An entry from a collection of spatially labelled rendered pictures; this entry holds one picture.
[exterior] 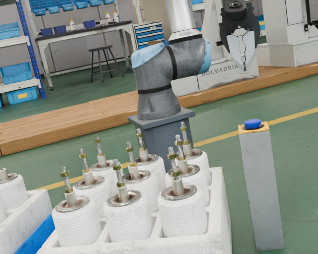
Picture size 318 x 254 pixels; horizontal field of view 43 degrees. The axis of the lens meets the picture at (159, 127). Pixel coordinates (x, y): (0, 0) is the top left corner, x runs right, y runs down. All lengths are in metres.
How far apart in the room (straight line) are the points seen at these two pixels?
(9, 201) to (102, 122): 1.57
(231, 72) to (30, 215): 2.19
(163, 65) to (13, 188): 0.58
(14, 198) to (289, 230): 0.76
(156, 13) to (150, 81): 5.94
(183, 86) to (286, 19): 1.02
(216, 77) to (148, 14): 4.28
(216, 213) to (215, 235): 0.09
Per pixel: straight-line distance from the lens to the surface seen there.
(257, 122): 0.98
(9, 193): 1.22
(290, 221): 1.21
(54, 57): 9.08
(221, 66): 3.05
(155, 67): 1.31
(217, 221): 0.87
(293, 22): 3.45
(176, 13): 1.37
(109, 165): 1.11
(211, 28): 3.19
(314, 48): 3.50
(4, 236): 1.11
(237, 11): 0.87
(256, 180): 1.01
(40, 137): 2.68
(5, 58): 9.06
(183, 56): 1.34
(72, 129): 2.69
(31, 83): 5.33
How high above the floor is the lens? 0.59
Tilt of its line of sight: 14 degrees down
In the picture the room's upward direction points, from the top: 11 degrees counter-clockwise
